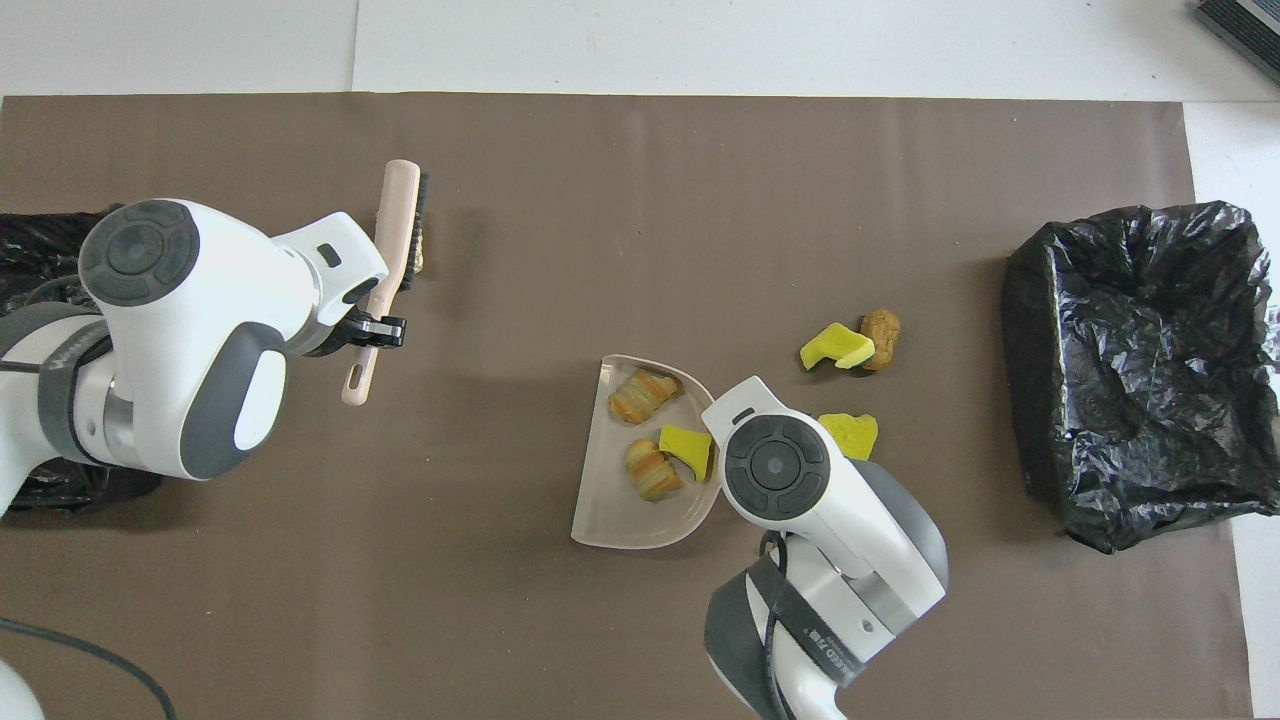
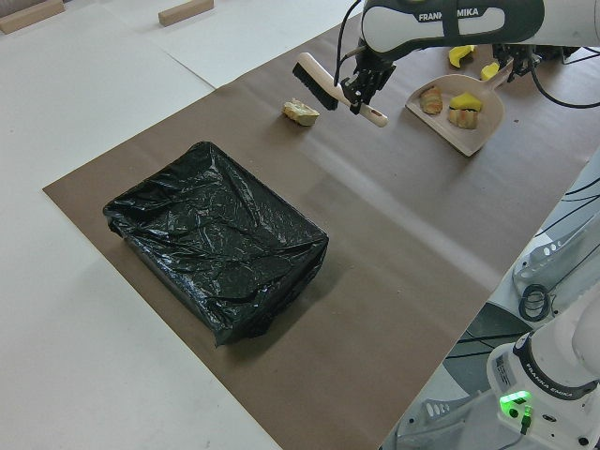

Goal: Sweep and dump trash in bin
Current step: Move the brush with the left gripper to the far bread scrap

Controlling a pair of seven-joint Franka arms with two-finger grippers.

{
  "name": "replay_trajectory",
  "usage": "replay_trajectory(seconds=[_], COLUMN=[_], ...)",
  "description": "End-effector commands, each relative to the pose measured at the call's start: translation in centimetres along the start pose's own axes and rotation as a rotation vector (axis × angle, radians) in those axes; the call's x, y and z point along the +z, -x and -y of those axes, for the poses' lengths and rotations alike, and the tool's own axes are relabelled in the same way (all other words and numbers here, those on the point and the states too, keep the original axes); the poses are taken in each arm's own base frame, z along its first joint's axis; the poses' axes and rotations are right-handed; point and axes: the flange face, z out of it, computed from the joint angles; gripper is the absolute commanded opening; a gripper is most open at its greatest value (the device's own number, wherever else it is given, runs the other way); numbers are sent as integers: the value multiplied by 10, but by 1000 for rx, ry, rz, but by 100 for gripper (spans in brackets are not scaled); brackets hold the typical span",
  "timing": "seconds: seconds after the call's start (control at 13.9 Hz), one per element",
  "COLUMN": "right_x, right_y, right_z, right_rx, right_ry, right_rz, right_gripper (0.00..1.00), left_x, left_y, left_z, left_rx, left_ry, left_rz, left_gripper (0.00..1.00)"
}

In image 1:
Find tightly bagged black trash bin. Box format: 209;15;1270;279
0;205;166;518

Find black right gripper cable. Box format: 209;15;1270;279
758;530;801;720

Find flat yellow sponge piece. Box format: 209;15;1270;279
818;412;880;463

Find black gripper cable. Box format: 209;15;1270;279
758;530;801;720
0;615;179;720

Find brown lumpy nugget piece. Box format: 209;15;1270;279
858;309;902;372

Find brown paper table mat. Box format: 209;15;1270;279
0;93;1257;720

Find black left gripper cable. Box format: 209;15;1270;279
0;615;179;720

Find orange striped toy croissant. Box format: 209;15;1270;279
625;438;686;502
608;368;683;426

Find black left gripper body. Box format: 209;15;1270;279
305;280;386;358

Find beige plastic dustpan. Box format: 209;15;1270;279
571;353;723;551

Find yellow sponge piece green edge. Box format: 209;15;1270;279
799;322;877;373

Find dark ribbed device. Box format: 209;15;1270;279
1193;0;1280;83

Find beige hand brush black bristles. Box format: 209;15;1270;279
341;159;432;407

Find small yellow sponge piece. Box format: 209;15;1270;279
659;425;714;483

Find loosely bagged black trash bin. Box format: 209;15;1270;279
1002;201;1280;555

